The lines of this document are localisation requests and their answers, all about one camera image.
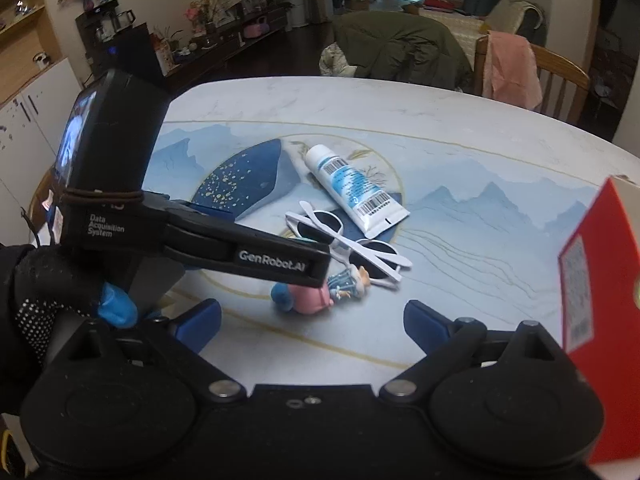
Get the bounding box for red cardboard box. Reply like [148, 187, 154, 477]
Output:
[557, 175, 640, 466]

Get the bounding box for black cabinet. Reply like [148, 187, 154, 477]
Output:
[75, 2, 168, 93]

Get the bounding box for wooden chair with spindles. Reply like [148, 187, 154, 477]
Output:
[472, 32, 592, 123]

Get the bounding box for white cabinet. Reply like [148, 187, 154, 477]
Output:
[0, 57, 83, 241]

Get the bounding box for pink flower pot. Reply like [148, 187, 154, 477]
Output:
[185, 2, 211, 36]

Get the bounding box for dark low sideboard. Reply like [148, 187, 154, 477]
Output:
[165, 0, 296, 81]

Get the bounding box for blue striped doll figure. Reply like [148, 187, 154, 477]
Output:
[327, 265, 373, 303]

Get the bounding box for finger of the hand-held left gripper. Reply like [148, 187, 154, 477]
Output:
[165, 199, 332, 289]
[180, 200, 236, 223]

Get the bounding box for person's left hand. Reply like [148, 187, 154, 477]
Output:
[12, 244, 140, 367]

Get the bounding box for white squeeze tube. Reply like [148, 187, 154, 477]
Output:
[304, 144, 411, 240]

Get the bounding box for dark sofa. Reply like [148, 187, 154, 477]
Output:
[420, 0, 548, 48]

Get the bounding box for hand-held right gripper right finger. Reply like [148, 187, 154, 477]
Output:
[377, 300, 572, 402]

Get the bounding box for pink and blue toy figure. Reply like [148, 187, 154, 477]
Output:
[271, 272, 335, 315]

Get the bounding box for blue landscape table mat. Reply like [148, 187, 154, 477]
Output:
[145, 120, 608, 371]

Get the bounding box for white floral cloth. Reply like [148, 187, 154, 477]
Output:
[320, 42, 357, 78]

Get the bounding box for pink cloth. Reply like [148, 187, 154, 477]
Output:
[482, 30, 543, 111]

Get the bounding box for wooden shelf unit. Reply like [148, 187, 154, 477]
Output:
[0, 0, 63, 103]

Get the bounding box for olive green jacket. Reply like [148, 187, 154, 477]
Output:
[332, 10, 473, 93]

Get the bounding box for white sunglasses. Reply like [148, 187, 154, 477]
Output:
[285, 200, 413, 286]

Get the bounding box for pink bag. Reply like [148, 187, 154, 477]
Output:
[243, 15, 268, 40]

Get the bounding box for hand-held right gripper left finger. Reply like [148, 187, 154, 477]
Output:
[47, 298, 247, 402]

